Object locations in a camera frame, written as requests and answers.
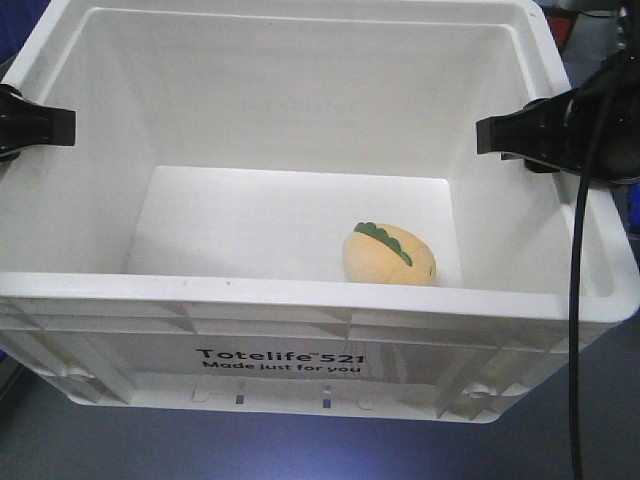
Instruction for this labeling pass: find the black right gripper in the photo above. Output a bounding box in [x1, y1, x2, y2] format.
[474, 47, 640, 187]

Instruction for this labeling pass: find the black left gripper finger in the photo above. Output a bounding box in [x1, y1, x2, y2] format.
[1, 84, 76, 161]

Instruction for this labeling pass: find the yellow plush ball green crest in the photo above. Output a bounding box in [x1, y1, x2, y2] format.
[342, 222, 437, 286]

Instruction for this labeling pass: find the white plastic tote box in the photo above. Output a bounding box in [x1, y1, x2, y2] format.
[0, 0, 640, 426]

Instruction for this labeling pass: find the black hanging cable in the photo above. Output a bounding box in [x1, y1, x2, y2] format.
[567, 0, 640, 480]

